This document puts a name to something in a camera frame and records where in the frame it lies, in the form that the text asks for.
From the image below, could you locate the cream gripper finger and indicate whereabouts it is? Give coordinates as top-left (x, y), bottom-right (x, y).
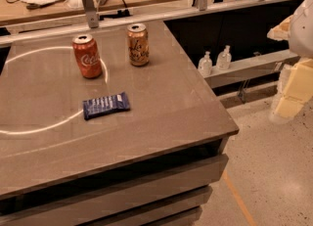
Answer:
top-left (269, 58), bottom-right (313, 124)
top-left (267, 15), bottom-right (292, 41)

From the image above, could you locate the blue snack bar wrapper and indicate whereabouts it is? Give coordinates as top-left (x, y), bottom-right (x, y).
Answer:
top-left (82, 92), bottom-right (130, 120)

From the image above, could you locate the red coke can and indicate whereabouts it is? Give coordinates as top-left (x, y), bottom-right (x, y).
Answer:
top-left (72, 34), bottom-right (103, 79)

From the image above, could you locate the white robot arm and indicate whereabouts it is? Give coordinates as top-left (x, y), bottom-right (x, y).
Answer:
top-left (267, 0), bottom-right (313, 123)

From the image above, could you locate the gold sparkling water can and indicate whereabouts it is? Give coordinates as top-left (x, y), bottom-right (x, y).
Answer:
top-left (127, 23), bottom-right (149, 67)

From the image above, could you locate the clear sanitizer bottle right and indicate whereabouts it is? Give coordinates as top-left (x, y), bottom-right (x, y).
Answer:
top-left (216, 45), bottom-right (232, 70)

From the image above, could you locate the clear sanitizer bottle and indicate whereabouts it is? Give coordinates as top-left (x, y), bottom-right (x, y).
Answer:
top-left (198, 51), bottom-right (212, 77)
top-left (216, 45), bottom-right (232, 70)

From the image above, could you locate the clear sanitizer bottle left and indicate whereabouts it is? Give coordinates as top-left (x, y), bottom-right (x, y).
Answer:
top-left (198, 51), bottom-right (212, 77)

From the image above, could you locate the grey cabinet drawer middle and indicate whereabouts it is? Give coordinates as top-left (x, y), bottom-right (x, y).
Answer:
top-left (78, 186), bottom-right (212, 226)

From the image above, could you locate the grey cabinet drawer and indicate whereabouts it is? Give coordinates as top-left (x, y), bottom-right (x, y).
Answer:
top-left (143, 206), bottom-right (202, 226)
top-left (78, 186), bottom-right (212, 226)
top-left (1, 155), bottom-right (228, 226)

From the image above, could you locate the grey cabinet drawer bottom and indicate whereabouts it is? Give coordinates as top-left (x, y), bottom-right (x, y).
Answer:
top-left (143, 206), bottom-right (202, 226)

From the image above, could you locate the grey cabinet drawer top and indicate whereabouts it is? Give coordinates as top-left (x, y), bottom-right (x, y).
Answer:
top-left (1, 155), bottom-right (228, 226)

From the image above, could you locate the metal bracket post left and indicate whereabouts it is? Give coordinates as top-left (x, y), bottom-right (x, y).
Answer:
top-left (82, 0), bottom-right (99, 28)

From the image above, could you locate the long aluminium rail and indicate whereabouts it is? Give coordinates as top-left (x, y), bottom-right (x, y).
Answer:
top-left (0, 0), bottom-right (289, 47)

